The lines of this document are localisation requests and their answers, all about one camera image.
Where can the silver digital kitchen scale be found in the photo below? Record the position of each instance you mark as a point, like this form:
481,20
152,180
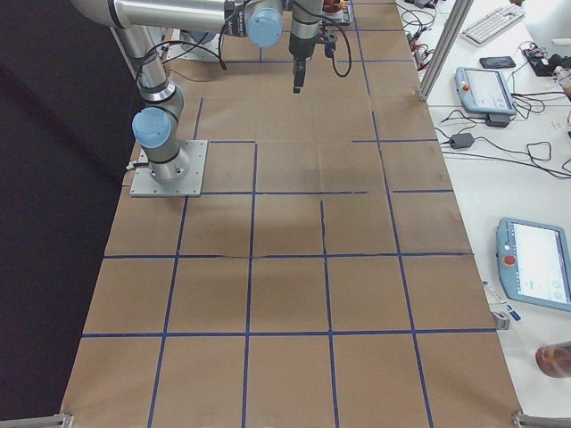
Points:
344,17

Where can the black smartphone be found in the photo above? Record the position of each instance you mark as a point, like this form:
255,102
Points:
497,62

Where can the left corner metal bracket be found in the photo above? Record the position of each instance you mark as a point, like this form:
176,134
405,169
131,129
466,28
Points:
55,421

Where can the corner metal bracket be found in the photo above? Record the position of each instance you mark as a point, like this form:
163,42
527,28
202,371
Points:
55,421
520,420

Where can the orange mango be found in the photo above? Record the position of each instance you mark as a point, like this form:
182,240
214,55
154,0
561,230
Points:
332,6

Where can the aluminium frame upright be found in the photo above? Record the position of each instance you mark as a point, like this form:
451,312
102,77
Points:
451,30

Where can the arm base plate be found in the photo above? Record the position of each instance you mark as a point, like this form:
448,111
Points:
201,51
187,178

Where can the right corner metal bracket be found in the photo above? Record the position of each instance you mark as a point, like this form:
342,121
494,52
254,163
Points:
520,420

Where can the brown glass bottle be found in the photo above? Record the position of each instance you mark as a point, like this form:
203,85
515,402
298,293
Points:
554,359

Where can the far blue teach pendant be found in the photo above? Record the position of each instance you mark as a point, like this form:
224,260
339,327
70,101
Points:
484,91

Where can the small grey box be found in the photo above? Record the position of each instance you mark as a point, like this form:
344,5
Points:
501,320

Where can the black device with cables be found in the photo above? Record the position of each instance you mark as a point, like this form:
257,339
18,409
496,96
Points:
542,64

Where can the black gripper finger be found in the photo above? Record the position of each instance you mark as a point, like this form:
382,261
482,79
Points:
301,71
295,74

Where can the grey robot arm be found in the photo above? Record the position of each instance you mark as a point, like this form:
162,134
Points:
261,21

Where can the near blue teach pendant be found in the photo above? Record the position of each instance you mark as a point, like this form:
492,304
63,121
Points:
534,263

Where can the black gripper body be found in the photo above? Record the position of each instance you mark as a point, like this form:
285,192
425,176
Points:
299,48

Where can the blue teach pendant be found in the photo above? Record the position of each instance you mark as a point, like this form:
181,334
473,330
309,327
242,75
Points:
534,263
484,91

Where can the black power adapter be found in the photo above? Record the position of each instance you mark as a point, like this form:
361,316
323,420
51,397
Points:
461,141

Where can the white keyboard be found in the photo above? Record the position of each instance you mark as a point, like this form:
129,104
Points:
492,24

